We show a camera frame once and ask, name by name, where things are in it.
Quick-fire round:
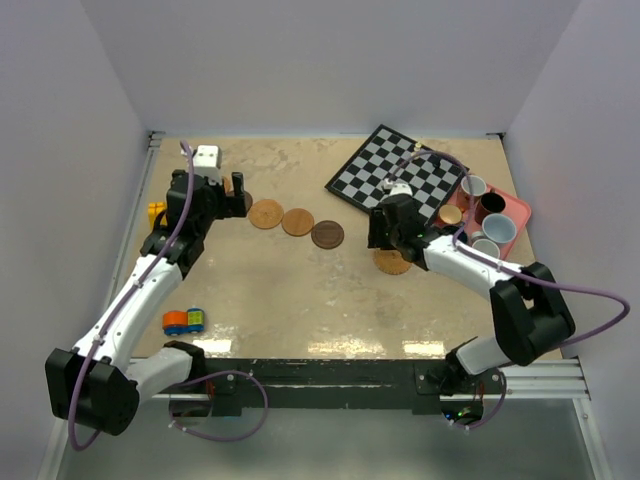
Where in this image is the copper orange cup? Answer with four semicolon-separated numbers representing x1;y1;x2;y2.
436;204;464;227

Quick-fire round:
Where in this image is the black maroon cup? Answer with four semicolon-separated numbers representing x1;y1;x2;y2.
474;192;506;225

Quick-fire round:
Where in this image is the black white chessboard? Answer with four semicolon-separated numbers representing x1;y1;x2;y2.
325;125;464;224

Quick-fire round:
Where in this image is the aluminium left rail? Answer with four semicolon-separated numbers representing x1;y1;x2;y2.
100;130;166;314

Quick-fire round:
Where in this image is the orange toy car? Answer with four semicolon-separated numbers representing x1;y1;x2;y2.
162;307;205;336

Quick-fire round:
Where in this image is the aluminium rail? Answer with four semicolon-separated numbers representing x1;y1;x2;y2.
100;130;166;314
153;359;591;401

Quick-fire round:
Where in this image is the light blue cup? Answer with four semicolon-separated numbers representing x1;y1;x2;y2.
482;213;518;245

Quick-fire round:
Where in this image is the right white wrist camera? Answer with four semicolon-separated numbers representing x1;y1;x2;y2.
382;179;413;197

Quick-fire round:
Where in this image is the yellow toy block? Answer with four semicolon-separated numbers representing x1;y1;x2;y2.
147;202;167;231

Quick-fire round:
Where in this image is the grey white mug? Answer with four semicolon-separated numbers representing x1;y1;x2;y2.
470;231;501;258

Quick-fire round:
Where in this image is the aluminium front rail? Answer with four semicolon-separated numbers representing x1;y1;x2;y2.
153;359;591;401

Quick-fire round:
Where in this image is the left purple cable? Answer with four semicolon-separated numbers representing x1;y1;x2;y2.
67;140;270;451

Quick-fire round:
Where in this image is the large woven rattan coaster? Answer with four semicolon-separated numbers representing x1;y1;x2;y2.
373;249;412;275

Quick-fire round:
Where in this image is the white floral mug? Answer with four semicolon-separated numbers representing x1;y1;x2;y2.
456;175;487;209

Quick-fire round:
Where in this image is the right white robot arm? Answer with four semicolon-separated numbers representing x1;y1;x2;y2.
368;194;575;395

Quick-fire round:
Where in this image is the light wooden coaster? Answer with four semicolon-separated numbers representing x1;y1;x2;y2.
281;208;315;237

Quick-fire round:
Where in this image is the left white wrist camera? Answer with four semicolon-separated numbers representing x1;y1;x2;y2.
180;143;222;185

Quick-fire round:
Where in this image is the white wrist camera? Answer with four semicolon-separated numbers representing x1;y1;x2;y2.
180;143;222;185
382;179;413;197

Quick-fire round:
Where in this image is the small woven rattan coaster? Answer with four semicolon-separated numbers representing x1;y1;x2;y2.
248;199;284;230

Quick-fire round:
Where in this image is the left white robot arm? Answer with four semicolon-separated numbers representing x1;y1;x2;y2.
45;170;247;436

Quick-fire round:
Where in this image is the dark walnut coaster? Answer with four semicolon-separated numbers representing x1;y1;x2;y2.
225;177;253;217
311;220;345;250

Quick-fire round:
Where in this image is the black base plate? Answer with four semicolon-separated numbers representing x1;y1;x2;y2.
148;357;506;418

